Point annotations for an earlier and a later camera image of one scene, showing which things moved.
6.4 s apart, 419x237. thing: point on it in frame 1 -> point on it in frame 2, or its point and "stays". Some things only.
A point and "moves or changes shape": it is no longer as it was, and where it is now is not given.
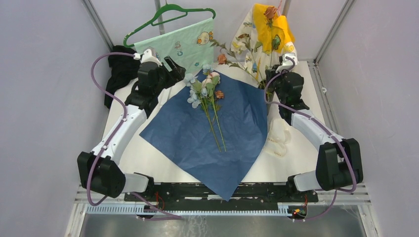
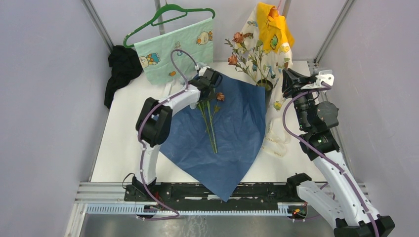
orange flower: [231, 59] -> [246, 60]
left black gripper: [177, 73] -> [212, 95]
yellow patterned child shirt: [261, 36] stays
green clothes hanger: [188, 10] stays
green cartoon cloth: [191, 44] stays
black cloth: [124, 69] stays
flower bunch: [204, 94] moves or changes shape
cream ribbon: [278, 138] stays
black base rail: [243, 193] stays
